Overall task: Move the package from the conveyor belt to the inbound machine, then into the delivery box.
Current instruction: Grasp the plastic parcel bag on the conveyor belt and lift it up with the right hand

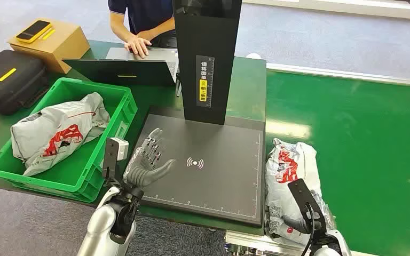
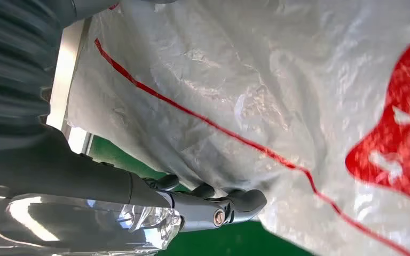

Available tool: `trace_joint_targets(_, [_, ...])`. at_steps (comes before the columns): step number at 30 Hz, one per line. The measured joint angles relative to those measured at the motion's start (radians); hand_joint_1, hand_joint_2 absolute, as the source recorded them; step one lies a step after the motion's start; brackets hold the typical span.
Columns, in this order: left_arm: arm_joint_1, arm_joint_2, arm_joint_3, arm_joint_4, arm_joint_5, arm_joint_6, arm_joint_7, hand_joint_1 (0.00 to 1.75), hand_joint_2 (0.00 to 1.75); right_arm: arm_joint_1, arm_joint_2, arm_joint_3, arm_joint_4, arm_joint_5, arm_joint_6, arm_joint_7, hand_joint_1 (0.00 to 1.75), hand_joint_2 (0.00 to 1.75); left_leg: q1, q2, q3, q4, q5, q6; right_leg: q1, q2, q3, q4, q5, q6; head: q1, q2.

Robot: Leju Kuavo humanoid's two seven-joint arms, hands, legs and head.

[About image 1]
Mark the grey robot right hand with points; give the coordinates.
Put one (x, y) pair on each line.
(297, 223)

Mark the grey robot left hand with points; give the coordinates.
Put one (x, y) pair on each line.
(145, 169)

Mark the person's right hand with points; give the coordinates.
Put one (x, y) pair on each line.
(138, 45)

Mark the grey red-printed courier package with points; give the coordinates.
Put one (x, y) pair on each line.
(49, 137)
(286, 198)

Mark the person's right forearm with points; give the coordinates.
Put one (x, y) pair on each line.
(120, 26)

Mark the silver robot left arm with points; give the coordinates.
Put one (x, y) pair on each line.
(100, 226)

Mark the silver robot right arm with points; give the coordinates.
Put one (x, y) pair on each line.
(332, 244)

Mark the person's left forearm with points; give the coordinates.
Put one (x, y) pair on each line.
(159, 30)

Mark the black inbound scanner machine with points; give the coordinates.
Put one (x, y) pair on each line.
(208, 155)

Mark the brown cardboard box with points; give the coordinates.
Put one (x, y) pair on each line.
(58, 47)

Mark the green conveyor belt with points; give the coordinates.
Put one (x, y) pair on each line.
(367, 148)

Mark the person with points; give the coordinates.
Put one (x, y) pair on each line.
(145, 14)

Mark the dark laptop computer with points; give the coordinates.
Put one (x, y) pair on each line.
(120, 72)

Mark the green plastic crate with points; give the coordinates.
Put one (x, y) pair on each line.
(74, 173)

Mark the yellow pen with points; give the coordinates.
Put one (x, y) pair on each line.
(48, 34)

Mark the yellow-cased smartphone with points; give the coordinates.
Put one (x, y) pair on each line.
(33, 31)

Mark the white round cap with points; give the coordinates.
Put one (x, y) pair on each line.
(254, 56)

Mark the black carrying case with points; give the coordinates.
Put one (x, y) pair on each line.
(10, 81)

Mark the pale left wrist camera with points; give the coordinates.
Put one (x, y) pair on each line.
(114, 152)

